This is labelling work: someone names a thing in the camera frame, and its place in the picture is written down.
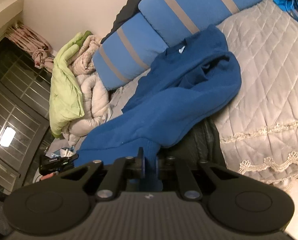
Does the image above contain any black trousers leg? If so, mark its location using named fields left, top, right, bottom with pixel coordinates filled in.
left=158, top=118, right=226, bottom=170

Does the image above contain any dark barred window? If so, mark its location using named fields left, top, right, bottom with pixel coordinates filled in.
left=0, top=38, right=51, bottom=194

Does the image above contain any pink tied curtain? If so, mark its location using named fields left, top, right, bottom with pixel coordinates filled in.
left=5, top=21, right=54, bottom=73

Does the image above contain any light green blanket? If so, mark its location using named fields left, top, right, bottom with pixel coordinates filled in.
left=49, top=31, right=92, bottom=138

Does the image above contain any dark blue sweatshirt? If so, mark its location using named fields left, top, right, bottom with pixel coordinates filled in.
left=74, top=25, right=242, bottom=191

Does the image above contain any right blue striped pillow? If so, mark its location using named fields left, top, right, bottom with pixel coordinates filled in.
left=139, top=0, right=262, bottom=47

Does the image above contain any blue striped pillow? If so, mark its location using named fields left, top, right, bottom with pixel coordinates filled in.
left=93, top=13, right=168, bottom=90
left=139, top=0, right=262, bottom=47

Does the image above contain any turquoise cloth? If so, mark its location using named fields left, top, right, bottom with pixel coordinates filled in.
left=273, top=0, right=292, bottom=12

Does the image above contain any black garment on pillows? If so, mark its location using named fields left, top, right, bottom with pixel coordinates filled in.
left=100, top=0, right=141, bottom=44

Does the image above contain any left blue striped pillow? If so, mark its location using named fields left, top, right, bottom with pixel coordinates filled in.
left=93, top=13, right=168, bottom=90

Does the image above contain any white quilted comforter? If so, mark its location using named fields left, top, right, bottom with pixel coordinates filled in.
left=62, top=73, right=113, bottom=146

